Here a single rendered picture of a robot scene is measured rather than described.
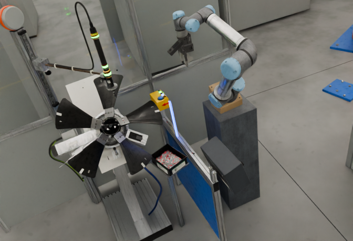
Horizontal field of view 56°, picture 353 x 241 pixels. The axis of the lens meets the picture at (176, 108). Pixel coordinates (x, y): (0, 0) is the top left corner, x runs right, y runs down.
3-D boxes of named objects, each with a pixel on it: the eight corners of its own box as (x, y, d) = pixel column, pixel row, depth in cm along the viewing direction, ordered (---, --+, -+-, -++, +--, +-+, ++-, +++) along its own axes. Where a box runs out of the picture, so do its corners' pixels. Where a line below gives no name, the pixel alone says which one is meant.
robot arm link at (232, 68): (232, 100, 232) (256, 59, 182) (216, 112, 228) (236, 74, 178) (220, 87, 235) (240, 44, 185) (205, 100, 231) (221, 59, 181)
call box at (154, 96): (152, 104, 276) (149, 93, 270) (163, 99, 278) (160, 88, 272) (159, 113, 263) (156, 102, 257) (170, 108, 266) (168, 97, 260)
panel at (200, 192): (177, 176, 321) (164, 123, 283) (178, 176, 321) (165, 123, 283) (222, 243, 257) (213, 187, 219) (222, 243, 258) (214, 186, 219)
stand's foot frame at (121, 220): (104, 203, 325) (102, 198, 321) (147, 182, 337) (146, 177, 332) (123, 255, 277) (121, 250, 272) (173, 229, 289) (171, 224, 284)
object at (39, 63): (34, 70, 239) (30, 60, 234) (42, 65, 243) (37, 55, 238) (44, 72, 234) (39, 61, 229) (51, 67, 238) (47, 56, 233)
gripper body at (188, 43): (194, 51, 219) (191, 34, 212) (182, 55, 217) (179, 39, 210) (189, 48, 225) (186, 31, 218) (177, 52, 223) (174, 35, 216)
